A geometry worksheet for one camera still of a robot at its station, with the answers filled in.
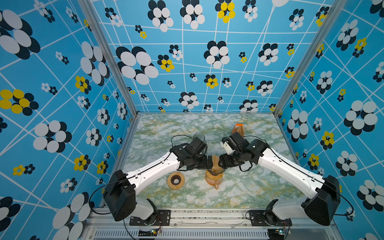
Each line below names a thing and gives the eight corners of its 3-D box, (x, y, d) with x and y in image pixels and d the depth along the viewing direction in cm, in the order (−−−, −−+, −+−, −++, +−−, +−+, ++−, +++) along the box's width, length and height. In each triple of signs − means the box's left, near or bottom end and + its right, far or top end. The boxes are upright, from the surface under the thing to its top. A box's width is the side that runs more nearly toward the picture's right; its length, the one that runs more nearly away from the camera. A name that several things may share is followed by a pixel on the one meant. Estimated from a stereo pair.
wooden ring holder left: (167, 189, 85) (166, 187, 83) (169, 173, 91) (168, 171, 89) (184, 189, 85) (183, 187, 83) (185, 173, 91) (184, 171, 89)
